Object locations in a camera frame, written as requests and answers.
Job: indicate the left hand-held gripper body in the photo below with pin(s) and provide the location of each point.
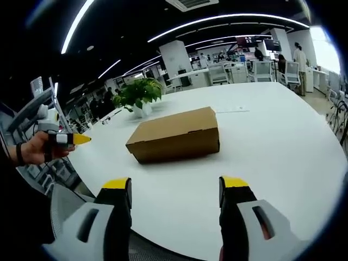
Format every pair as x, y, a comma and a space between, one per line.
49, 119

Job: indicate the green potted plant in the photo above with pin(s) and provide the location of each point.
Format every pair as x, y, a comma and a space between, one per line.
140, 92

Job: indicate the small black white device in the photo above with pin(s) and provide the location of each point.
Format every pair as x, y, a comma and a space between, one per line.
106, 121

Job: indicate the person's left hand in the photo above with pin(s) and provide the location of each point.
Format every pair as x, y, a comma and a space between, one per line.
38, 149

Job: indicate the ceiling air vent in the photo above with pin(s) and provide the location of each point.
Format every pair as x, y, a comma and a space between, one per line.
191, 3

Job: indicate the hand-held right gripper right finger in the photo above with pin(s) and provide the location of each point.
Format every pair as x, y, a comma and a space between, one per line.
244, 217

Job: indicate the brown cardboard shoe box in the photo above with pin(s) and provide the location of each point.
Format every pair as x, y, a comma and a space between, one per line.
176, 136

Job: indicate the wall monitor screen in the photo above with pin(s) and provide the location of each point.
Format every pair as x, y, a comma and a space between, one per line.
272, 44

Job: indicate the black wristband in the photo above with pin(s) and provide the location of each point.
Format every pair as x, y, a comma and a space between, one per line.
19, 154

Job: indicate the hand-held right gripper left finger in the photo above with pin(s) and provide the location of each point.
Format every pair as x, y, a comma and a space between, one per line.
95, 223

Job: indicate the white plant pot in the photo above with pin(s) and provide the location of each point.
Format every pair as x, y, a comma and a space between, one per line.
142, 109

